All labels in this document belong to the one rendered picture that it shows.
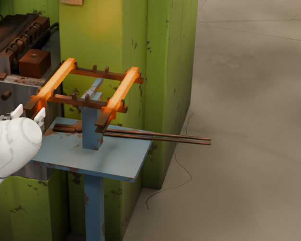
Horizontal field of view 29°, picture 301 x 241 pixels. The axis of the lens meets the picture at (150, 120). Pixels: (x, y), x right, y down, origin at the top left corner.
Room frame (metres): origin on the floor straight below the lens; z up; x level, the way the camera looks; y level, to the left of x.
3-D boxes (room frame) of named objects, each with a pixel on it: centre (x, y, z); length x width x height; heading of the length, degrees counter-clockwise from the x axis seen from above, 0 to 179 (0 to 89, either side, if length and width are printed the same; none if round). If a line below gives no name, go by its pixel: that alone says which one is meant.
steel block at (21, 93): (2.22, 0.55, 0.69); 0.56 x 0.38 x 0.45; 168
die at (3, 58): (2.23, 0.60, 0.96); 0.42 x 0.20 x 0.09; 168
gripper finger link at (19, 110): (1.55, 0.42, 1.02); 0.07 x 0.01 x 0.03; 167
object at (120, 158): (1.77, 0.21, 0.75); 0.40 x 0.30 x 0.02; 77
